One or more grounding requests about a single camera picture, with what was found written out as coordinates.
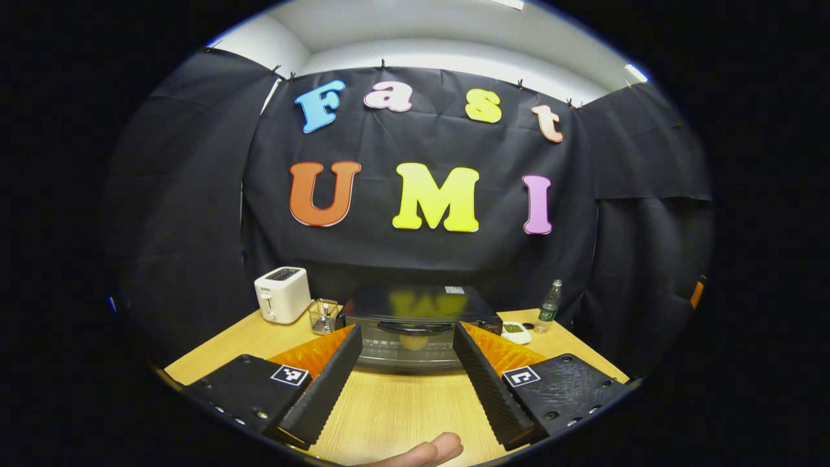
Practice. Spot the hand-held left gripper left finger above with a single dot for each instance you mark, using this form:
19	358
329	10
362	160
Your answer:
324	389

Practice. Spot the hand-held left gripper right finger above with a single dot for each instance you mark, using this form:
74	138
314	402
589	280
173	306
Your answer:
486	389

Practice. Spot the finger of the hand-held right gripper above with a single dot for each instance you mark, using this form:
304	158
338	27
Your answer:
698	292

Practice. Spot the round yellow bread bun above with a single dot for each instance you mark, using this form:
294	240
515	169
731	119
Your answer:
414	342

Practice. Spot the black electric oven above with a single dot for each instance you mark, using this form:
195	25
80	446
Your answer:
415	301

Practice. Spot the white divided snack plate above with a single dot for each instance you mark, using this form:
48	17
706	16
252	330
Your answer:
517	333

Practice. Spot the white toaster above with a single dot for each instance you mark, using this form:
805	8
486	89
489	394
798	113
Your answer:
282	295

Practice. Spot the clear plastic bottle green label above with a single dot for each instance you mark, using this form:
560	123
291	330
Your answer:
550	306

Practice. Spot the small ceiling light panel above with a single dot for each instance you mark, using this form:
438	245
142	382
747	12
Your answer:
636	72

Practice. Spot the large ceiling light panel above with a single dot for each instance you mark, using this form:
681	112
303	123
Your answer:
512	3

